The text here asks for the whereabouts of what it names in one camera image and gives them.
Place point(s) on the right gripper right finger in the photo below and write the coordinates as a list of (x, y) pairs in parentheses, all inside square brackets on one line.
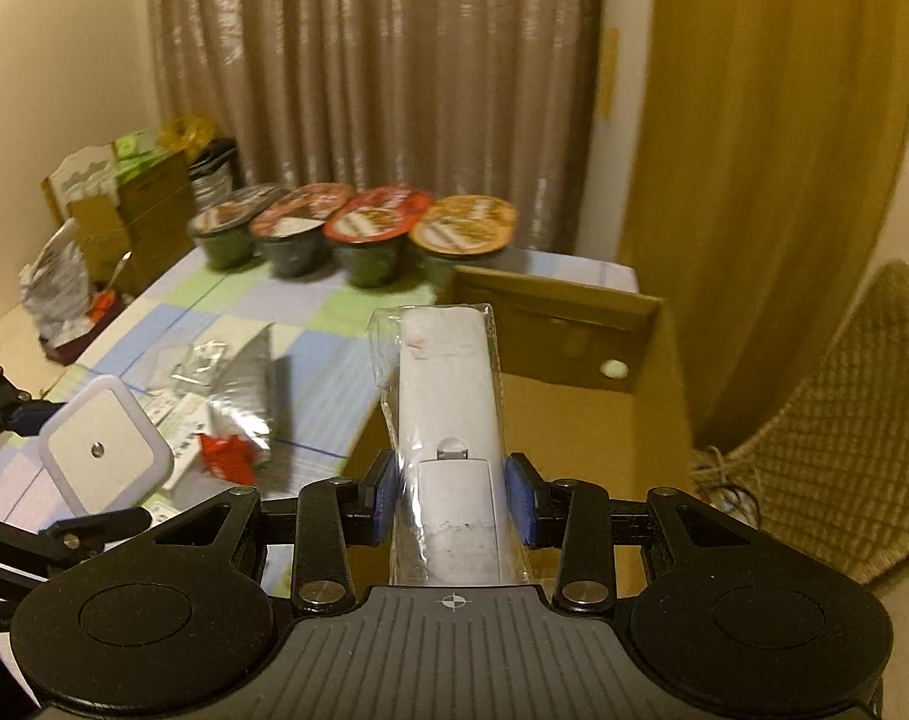
[(571, 516)]

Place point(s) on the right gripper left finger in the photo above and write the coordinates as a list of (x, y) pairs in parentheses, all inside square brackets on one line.
[(334, 514)]

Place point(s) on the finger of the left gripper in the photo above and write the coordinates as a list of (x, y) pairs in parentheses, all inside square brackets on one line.
[(20, 412), (68, 542)]

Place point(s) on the white square night light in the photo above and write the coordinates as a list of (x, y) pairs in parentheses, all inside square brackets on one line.
[(102, 451)]

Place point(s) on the white remote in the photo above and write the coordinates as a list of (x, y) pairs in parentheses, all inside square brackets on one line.
[(440, 390)]

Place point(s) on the red candy wrapper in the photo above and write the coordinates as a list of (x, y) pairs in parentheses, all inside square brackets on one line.
[(235, 459)]

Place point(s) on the silver foil pouch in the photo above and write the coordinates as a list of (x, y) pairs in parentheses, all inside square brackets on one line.
[(242, 399)]

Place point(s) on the white duck medicine box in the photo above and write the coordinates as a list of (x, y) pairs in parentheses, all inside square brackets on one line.
[(181, 420)]

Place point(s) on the white printed plastic bag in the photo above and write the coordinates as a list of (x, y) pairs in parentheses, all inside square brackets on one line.
[(55, 289)]

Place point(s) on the brown cardboard box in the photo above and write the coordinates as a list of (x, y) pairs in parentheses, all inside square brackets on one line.
[(591, 390)]

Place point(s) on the checkered tablecloth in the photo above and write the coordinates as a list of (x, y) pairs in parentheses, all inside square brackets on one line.
[(168, 345)]

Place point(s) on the cardboard boxes stack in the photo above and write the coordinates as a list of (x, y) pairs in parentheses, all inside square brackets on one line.
[(136, 242)]

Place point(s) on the white decorative board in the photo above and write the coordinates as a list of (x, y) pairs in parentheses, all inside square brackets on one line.
[(90, 172)]

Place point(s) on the woven wicker chair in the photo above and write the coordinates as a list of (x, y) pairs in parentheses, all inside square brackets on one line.
[(829, 473)]

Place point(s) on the dark-lid noodle bowl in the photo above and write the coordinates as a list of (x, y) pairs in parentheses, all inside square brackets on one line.
[(222, 230)]

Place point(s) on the green paper box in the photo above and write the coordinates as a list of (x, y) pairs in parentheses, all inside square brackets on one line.
[(136, 152)]

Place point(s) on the red-lid noodle bowl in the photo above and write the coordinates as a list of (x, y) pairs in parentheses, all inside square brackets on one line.
[(368, 233)]

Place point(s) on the brown-lid noodle bowl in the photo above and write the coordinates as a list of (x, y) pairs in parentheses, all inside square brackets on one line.
[(289, 233)]

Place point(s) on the orange-lid noodle bowl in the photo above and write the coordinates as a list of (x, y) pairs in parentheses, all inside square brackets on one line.
[(462, 230)]

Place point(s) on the yellow foil wrapping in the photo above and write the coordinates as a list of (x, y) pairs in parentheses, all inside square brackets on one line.
[(188, 134)]

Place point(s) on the beige patterned curtain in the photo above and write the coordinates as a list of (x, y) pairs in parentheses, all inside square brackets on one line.
[(452, 96)]

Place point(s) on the golden yellow curtain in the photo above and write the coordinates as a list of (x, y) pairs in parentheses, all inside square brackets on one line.
[(770, 143)]

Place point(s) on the wire holder in plastic bag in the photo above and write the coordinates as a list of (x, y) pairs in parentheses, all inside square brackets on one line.
[(197, 370)]

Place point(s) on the yellow wall hanging strip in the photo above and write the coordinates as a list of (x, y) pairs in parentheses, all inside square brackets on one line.
[(607, 73)]

